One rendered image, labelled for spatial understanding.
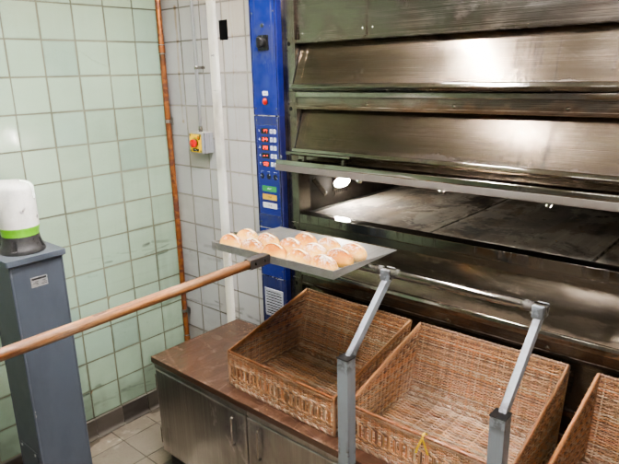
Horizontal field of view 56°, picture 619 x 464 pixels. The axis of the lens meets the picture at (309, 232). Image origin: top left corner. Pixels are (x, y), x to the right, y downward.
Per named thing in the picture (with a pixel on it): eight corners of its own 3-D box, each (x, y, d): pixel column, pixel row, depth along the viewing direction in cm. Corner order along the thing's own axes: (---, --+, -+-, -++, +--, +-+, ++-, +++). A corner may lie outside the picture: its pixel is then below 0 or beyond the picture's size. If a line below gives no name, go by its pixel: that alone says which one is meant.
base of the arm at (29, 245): (-21, 246, 210) (-24, 230, 208) (20, 237, 220) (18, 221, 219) (10, 259, 193) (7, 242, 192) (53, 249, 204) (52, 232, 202)
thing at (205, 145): (201, 151, 290) (200, 131, 287) (214, 152, 283) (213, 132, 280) (189, 153, 284) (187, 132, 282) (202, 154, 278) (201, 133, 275)
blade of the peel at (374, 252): (332, 280, 174) (332, 271, 173) (211, 249, 208) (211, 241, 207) (396, 250, 200) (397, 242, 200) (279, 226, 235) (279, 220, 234)
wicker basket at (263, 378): (308, 342, 266) (306, 285, 259) (414, 383, 230) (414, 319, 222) (226, 385, 232) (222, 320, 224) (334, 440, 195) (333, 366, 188)
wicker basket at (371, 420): (417, 384, 229) (419, 319, 221) (566, 437, 193) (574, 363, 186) (343, 444, 193) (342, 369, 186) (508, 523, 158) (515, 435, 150)
